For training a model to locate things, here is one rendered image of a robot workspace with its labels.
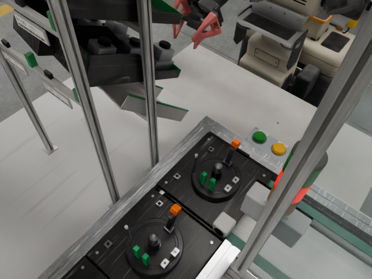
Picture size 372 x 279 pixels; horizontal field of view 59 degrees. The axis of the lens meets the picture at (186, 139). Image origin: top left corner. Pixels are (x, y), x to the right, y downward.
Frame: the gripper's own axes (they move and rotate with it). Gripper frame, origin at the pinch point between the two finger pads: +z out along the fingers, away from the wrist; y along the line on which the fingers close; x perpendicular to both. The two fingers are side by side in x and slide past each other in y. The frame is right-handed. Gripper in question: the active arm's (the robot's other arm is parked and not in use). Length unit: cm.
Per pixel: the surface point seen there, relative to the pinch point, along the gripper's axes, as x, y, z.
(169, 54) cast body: 0.1, 2.7, 7.2
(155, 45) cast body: -2.5, -0.1, 8.1
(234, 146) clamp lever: 19.2, 25.4, 10.9
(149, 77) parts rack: -6.4, 8.8, 15.6
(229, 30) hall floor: 179, -113, -84
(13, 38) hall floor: 113, -216, 57
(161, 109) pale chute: 12.3, 5.1, 17.8
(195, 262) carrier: 17, 40, 39
